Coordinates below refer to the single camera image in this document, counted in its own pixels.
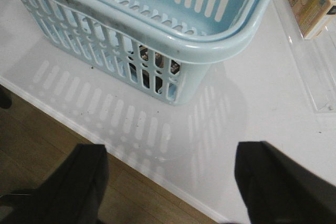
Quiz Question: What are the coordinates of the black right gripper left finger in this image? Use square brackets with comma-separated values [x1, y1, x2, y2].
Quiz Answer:
[1, 144, 109, 223]

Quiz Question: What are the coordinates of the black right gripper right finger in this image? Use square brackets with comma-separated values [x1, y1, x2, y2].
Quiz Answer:
[234, 141, 335, 223]

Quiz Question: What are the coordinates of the black tissue pack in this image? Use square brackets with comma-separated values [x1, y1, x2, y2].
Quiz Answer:
[123, 45, 181, 100]

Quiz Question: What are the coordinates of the light blue plastic basket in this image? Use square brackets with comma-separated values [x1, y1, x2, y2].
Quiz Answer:
[21, 0, 270, 105]

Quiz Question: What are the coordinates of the clear acrylic tray right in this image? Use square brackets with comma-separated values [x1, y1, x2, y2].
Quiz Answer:
[273, 0, 335, 114]

